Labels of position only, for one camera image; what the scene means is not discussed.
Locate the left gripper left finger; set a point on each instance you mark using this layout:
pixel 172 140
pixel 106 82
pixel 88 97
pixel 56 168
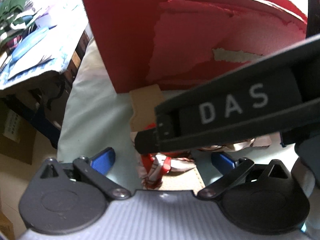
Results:
pixel 94 170

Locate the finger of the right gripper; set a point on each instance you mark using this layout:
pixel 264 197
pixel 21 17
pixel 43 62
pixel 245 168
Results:
pixel 146 142

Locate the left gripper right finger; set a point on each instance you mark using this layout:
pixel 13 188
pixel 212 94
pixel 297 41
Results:
pixel 233 172

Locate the torn brown cardboard piece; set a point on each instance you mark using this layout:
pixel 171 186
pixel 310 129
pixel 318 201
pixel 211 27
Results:
pixel 143 101

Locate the cartoon print bed sheet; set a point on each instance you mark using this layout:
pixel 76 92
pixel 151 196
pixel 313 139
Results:
pixel 96 117

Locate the red cardboard box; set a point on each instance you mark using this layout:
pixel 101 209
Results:
pixel 178 44

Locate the blue white checked cloth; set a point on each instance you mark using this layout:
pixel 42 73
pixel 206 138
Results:
pixel 13 74

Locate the blue glasses case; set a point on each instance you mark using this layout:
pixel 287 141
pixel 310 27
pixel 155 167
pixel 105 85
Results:
pixel 29 42

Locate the pile of clothes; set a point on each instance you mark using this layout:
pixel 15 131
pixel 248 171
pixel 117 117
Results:
pixel 18 15

